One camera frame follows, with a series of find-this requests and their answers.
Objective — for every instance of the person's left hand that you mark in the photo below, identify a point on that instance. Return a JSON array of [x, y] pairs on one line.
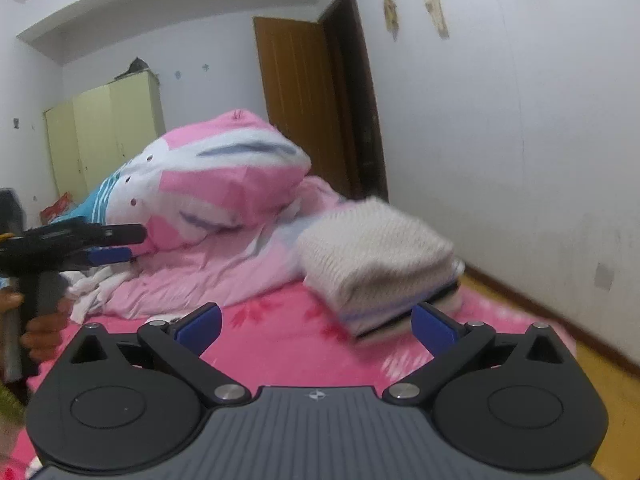
[[45, 335]]

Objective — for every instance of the white knit garment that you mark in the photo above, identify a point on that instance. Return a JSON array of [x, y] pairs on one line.
[[100, 290]]

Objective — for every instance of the red plastic bag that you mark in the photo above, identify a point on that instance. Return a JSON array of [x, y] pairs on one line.
[[57, 207]]

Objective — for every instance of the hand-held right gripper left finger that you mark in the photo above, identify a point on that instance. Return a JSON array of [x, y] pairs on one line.
[[202, 327]]

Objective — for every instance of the beige checked knit cardigan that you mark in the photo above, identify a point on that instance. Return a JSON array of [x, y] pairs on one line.
[[375, 250]]

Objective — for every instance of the pink printed quilt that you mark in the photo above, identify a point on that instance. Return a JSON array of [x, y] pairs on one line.
[[215, 185]]

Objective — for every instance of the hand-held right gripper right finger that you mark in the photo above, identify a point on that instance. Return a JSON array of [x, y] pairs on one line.
[[432, 327]]

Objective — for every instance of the dark bag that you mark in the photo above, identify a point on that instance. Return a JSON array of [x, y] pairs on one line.
[[137, 66]]

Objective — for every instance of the dark wooden door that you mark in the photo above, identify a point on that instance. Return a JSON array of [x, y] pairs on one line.
[[310, 100]]

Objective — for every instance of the black folded garment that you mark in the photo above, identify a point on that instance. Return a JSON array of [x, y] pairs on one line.
[[445, 291]]

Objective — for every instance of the pale yellow wardrobe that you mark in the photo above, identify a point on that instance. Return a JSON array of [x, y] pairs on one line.
[[105, 130]]

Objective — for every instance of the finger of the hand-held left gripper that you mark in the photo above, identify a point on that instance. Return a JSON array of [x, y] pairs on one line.
[[125, 233], [110, 256]]

